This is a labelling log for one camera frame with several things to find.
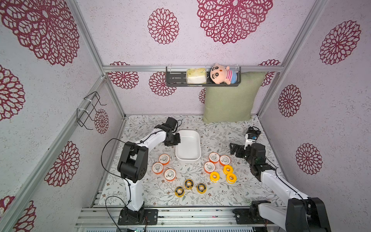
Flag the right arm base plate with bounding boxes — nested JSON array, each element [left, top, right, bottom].
[[232, 200, 272, 225]]

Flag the plush doll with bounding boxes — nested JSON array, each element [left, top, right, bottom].
[[210, 64, 237, 85]]

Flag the green pillow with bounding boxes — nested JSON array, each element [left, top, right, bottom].
[[203, 72, 266, 123]]

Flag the white plastic storage box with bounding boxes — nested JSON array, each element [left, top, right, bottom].
[[175, 130, 201, 163]]

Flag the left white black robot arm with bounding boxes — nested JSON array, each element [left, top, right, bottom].
[[117, 129, 181, 217]]

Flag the black wire wall rack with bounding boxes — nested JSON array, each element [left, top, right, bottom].
[[75, 91, 106, 131]]

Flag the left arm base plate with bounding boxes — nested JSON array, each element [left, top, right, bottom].
[[118, 207, 158, 226]]

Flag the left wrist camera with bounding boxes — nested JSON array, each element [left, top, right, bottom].
[[165, 117, 178, 131]]

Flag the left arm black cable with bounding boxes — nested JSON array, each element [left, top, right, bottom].
[[100, 120, 183, 232]]

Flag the black yellow tape roll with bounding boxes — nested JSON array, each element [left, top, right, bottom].
[[174, 186, 185, 197], [184, 179, 194, 190], [196, 183, 207, 194]]

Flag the yellow tape roll top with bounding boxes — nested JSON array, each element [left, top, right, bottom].
[[223, 165, 233, 175]]

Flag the orange tape roll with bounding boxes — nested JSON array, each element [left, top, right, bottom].
[[152, 162, 163, 175], [219, 155, 231, 166], [209, 152, 220, 164], [164, 169, 176, 181], [204, 161, 215, 174], [159, 154, 170, 166]]

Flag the black wall shelf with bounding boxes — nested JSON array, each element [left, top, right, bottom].
[[166, 66, 241, 87]]

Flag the yellow green sponge pack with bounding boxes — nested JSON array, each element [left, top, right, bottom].
[[186, 68, 207, 84]]

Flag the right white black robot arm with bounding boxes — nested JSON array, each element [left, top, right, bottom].
[[230, 143, 331, 232]]

